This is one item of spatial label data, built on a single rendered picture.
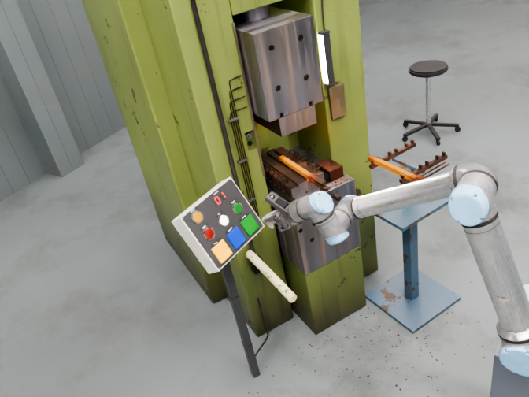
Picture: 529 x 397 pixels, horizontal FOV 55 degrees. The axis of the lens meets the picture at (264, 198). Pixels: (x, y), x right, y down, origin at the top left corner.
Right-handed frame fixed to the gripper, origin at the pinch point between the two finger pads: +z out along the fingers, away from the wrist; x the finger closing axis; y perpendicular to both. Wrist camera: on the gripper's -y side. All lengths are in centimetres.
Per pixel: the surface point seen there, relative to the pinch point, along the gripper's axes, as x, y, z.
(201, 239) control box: -24.8, -9.0, 11.1
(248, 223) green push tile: -0.5, -0.2, 10.3
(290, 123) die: 40.2, -25.7, -5.9
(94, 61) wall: 202, -177, 349
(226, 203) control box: -3.8, -13.4, 11.1
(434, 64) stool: 297, 20, 49
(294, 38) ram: 48, -56, -28
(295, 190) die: 37.5, 4.6, 13.0
